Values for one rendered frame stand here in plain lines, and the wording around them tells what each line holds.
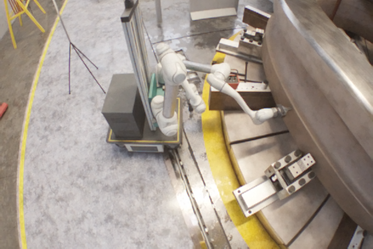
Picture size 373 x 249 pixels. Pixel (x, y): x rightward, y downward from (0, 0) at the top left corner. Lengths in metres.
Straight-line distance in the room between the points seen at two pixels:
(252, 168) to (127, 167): 1.53
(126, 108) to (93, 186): 1.21
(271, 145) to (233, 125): 0.53
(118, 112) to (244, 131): 1.46
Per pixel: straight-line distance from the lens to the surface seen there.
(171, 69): 1.24
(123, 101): 2.06
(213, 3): 5.20
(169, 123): 1.65
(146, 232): 2.41
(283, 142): 2.57
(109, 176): 2.66
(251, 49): 3.21
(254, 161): 2.32
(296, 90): 2.14
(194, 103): 1.69
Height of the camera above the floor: 2.37
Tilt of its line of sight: 54 degrees down
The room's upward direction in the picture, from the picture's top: 1 degrees counter-clockwise
